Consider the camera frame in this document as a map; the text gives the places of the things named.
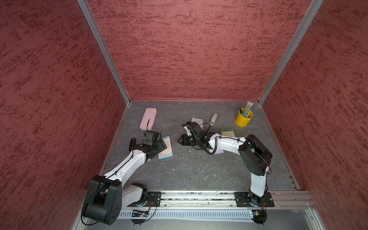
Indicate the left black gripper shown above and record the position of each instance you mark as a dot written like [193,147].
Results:
[161,145]

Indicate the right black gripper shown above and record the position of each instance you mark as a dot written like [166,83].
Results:
[185,140]

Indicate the purple grid memo pad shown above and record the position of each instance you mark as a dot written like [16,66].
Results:
[219,151]

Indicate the green memo pad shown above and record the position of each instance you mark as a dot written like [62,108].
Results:
[228,133]

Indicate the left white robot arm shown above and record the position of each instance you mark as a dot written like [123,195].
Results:
[106,195]

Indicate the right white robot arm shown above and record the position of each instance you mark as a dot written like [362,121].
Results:
[256,157]

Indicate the blue-edged beige memo pad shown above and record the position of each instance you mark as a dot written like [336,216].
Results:
[166,153]

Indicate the small black device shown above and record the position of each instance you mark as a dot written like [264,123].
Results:
[132,144]

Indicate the pink pencil case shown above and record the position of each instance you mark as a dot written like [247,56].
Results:
[148,119]

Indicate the yellow pencil cup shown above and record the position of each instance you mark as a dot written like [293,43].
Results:
[243,121]

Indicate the bundle of pencils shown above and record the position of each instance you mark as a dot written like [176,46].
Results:
[247,109]

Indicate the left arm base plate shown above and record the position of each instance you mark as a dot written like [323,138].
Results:
[150,199]

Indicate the aluminium rail frame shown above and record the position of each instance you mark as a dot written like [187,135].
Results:
[221,206]

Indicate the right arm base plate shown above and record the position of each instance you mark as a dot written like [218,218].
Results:
[250,200]

